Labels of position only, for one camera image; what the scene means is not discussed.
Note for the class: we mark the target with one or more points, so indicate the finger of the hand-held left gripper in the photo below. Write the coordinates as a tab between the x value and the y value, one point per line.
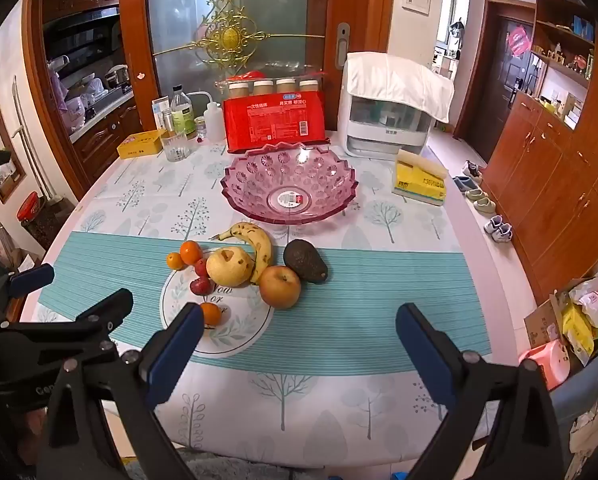
31	279
101	312

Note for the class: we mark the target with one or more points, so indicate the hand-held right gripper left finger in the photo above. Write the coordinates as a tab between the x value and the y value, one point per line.
171	360

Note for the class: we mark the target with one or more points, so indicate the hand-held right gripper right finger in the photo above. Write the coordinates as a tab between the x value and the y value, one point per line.
424	350

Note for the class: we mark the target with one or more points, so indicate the small orange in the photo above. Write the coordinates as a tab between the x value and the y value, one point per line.
174	261
191	253
212	314

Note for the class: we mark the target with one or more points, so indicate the red strawberry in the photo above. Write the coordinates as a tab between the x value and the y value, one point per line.
200	269
200	286

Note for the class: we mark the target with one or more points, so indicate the reddish yellow apple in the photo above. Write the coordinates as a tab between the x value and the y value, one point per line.
279	287

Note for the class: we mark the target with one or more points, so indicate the pink glass bowl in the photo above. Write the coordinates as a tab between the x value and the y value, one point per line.
259	175

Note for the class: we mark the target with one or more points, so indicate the teal striped placemat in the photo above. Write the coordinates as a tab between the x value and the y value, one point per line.
379	280

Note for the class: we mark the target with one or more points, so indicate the yellow pear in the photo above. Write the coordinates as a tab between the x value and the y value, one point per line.
226	267

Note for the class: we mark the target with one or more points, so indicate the brown cardboard box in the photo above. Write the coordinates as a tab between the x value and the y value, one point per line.
541	325

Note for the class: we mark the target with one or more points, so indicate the pink plastic package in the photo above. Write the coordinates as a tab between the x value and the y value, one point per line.
544	362

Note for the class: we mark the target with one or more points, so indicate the spotted yellow banana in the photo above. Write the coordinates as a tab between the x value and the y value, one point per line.
262	251

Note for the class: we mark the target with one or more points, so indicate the white sneaker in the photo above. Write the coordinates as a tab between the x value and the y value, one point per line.
499	228

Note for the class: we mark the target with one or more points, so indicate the dark avocado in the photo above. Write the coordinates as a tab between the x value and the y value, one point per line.
304	261

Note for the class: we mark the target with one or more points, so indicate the yellow green snack bag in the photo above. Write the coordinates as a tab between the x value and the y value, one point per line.
578	335

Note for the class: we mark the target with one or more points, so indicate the green slipper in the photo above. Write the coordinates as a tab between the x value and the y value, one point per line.
475	195
485	206

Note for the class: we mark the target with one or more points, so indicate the yellow sponge pack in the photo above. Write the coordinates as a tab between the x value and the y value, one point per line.
419	183

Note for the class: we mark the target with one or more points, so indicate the blue slipper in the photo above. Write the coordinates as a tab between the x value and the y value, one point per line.
463	183

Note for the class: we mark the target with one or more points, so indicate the yellow cardboard box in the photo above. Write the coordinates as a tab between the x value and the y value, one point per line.
139	145

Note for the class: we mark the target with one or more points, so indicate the white red print bag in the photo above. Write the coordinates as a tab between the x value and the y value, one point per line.
591	297

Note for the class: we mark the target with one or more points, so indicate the clear glass cup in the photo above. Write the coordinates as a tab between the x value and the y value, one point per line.
174	151

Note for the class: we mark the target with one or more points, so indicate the purple plastic bag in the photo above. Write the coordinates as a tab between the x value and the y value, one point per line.
71	105

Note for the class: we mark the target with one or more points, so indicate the grey shoe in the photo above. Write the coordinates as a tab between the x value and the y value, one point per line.
474	171

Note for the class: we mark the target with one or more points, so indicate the white blue carton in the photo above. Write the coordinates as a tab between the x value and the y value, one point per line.
160	115

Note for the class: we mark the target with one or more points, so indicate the green label plastic bottle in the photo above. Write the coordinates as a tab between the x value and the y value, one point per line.
183	115

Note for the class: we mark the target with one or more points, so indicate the white squeeze bottle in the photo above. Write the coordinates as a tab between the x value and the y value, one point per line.
214	125

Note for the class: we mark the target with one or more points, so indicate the metal cooking pot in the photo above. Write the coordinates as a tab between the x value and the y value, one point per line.
116	77

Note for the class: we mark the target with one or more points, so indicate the white countertop appliance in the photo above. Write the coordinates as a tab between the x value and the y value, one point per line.
379	136

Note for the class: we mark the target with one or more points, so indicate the red plastic package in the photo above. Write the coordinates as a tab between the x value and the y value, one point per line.
274	120

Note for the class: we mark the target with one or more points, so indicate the dark entrance door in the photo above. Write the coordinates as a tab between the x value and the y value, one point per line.
501	100

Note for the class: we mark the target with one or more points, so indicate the white cloth cover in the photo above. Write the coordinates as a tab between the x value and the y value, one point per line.
404	80

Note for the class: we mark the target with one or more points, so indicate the gold door ornament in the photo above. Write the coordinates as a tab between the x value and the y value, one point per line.
229	35

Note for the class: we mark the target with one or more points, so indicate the pink door decoration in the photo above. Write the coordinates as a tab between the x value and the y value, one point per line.
518	41

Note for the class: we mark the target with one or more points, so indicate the frosted glass sliding door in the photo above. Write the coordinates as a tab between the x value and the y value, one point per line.
289	10

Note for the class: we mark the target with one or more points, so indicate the wooden wall cabinet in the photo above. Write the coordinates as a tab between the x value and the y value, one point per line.
554	170

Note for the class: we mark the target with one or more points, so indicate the white wall switch panel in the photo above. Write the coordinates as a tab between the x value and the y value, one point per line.
416	0

